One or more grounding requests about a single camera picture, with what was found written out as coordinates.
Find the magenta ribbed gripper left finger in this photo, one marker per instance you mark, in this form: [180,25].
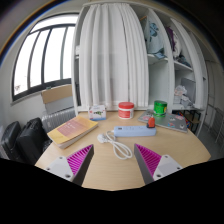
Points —
[74,167]

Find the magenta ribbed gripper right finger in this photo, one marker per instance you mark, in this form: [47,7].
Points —
[154,166]

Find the red charger plug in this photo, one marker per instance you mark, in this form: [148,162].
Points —
[151,122]

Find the yellow and pink book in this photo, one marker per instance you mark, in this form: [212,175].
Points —
[71,131]

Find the light blue power strip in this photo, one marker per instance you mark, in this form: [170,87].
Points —
[133,131]

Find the black bag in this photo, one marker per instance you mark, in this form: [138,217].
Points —
[31,140]

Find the grey laptop with stickers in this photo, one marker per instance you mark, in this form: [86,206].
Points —
[169,121]

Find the white radiator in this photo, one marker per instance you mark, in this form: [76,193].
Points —
[51,121]

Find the green tin can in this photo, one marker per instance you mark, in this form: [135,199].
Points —
[160,108]

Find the small white green box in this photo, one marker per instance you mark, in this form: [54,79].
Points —
[97,112]

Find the white jar red lid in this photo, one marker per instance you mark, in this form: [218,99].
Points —
[125,110]

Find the black suitcase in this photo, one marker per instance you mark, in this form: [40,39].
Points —
[8,140]

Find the cardboard box on radiator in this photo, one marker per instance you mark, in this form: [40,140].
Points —
[57,98]

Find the black framed window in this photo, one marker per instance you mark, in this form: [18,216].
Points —
[44,58]

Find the white shelving unit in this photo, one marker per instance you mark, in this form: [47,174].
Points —
[164,74]

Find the white curtain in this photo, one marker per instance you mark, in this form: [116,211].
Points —
[113,64]

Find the hanging clothes in shelf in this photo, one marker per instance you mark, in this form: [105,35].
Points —
[155,44]

